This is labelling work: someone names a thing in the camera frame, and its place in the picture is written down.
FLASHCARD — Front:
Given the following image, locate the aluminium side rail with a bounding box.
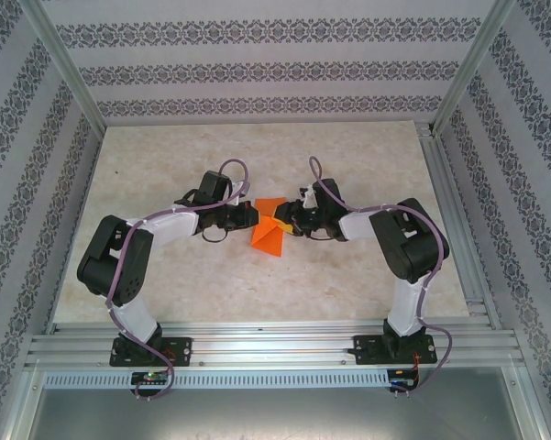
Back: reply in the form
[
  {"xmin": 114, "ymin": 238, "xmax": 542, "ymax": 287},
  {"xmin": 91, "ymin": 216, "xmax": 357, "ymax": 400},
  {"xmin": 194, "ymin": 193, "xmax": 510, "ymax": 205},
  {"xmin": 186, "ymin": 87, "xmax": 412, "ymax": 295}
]
[{"xmin": 415, "ymin": 122, "xmax": 503, "ymax": 329}]

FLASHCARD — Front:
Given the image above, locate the left gripper black cable loop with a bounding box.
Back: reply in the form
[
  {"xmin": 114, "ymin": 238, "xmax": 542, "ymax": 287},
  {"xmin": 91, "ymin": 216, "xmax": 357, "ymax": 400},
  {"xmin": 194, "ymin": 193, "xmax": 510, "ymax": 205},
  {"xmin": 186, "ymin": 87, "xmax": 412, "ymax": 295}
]
[{"xmin": 200, "ymin": 226, "xmax": 233, "ymax": 245}]

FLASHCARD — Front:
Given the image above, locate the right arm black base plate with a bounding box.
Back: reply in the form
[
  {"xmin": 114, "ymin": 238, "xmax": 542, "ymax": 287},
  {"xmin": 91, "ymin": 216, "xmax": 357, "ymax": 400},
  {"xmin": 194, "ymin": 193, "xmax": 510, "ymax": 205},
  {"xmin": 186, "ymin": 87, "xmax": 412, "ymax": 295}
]
[{"xmin": 353, "ymin": 334, "xmax": 436, "ymax": 367}]

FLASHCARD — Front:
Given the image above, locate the slotted grey cable duct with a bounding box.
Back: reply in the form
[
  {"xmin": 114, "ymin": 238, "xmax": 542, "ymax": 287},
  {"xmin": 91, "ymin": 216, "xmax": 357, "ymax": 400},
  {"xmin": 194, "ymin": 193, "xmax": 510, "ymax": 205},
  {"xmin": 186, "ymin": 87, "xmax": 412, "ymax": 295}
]
[{"xmin": 43, "ymin": 369, "xmax": 391, "ymax": 389}]

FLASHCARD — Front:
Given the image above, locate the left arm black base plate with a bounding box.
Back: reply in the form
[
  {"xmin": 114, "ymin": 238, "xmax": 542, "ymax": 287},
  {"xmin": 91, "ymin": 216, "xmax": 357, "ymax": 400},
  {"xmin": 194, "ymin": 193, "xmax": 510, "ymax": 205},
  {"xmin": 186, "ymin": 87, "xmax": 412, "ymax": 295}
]
[{"xmin": 109, "ymin": 337, "xmax": 193, "ymax": 368}]

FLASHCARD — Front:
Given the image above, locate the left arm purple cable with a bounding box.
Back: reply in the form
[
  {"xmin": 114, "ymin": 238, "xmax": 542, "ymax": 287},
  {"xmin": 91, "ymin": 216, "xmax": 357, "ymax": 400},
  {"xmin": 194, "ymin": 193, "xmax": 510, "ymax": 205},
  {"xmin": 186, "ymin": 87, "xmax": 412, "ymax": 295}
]
[{"xmin": 105, "ymin": 158, "xmax": 252, "ymax": 400}]

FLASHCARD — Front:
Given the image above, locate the aluminium frame post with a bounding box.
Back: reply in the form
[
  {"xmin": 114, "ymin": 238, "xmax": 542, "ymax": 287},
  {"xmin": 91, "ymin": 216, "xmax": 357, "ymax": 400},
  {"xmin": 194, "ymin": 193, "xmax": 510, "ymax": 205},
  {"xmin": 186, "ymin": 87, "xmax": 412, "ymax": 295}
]
[
  {"xmin": 20, "ymin": 0, "xmax": 107, "ymax": 133},
  {"xmin": 432, "ymin": 0, "xmax": 518, "ymax": 135}
]

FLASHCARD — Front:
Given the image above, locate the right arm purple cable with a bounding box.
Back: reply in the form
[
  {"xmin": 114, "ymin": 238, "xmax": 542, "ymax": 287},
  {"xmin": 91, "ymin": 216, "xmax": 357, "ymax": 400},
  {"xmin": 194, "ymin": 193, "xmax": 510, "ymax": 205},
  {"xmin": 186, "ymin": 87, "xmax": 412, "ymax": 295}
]
[{"xmin": 307, "ymin": 156, "xmax": 455, "ymax": 395}]

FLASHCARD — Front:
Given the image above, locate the grey metal sheet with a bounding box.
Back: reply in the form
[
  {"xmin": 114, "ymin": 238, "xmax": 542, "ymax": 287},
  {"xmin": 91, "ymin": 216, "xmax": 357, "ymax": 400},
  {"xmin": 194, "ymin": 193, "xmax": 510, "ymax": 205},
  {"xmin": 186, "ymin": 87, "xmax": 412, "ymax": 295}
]
[{"xmin": 6, "ymin": 366, "xmax": 551, "ymax": 440}]

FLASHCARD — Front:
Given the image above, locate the orange cloth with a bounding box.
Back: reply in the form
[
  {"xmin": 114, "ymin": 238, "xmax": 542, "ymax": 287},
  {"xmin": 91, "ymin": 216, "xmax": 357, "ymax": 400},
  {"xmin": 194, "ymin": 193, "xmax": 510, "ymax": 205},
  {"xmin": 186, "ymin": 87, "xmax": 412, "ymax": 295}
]
[{"xmin": 249, "ymin": 196, "xmax": 290, "ymax": 259}]

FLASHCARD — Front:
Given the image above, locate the aluminium mounting rail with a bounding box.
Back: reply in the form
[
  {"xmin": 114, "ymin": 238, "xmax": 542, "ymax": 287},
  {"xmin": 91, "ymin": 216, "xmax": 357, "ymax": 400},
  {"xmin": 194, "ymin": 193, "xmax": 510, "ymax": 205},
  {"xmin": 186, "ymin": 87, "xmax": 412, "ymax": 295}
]
[{"xmin": 25, "ymin": 320, "xmax": 522, "ymax": 368}]

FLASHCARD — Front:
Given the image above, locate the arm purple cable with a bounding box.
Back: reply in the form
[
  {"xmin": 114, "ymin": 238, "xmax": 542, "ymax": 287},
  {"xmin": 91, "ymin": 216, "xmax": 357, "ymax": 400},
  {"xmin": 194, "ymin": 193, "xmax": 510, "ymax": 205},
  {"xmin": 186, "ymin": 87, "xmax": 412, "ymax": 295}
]
[
  {"xmin": 307, "ymin": 156, "xmax": 455, "ymax": 395},
  {"xmin": 105, "ymin": 158, "xmax": 252, "ymax": 400}
]

